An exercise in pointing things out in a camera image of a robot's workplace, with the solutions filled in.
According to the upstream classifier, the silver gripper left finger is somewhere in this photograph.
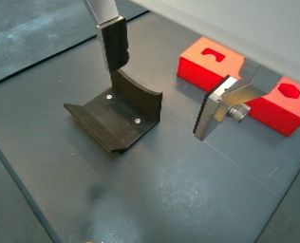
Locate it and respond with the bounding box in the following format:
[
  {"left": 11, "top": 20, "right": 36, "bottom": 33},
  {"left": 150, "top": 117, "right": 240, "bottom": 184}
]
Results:
[{"left": 83, "top": 0, "right": 130, "bottom": 72}]

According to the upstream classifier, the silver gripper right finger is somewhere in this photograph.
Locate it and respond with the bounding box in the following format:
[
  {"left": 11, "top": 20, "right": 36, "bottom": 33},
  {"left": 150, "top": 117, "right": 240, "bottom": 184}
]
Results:
[{"left": 193, "top": 58, "right": 282, "bottom": 140}]

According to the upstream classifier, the red foam shape board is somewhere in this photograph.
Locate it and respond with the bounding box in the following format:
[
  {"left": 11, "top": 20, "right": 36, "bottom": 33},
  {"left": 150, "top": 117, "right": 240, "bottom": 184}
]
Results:
[{"left": 177, "top": 37, "right": 300, "bottom": 137}]

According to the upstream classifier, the black curved part holder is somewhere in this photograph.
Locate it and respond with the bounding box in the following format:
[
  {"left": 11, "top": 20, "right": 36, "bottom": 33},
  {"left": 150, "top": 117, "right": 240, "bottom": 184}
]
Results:
[{"left": 63, "top": 70, "right": 162, "bottom": 152}]

